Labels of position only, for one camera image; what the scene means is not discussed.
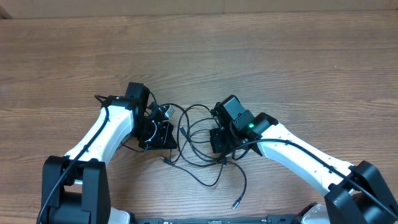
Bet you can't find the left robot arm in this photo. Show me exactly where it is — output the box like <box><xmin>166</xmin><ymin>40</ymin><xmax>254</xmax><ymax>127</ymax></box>
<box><xmin>37</xmin><ymin>82</ymin><xmax>177</xmax><ymax>224</ymax></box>

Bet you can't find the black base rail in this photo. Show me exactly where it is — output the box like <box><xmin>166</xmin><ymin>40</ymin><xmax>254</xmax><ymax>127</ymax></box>
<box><xmin>131</xmin><ymin>214</ymin><xmax>300</xmax><ymax>224</ymax></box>

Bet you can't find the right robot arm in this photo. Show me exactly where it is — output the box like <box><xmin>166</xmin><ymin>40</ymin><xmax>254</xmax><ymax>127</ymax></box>
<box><xmin>210</xmin><ymin>95</ymin><xmax>397</xmax><ymax>223</ymax></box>

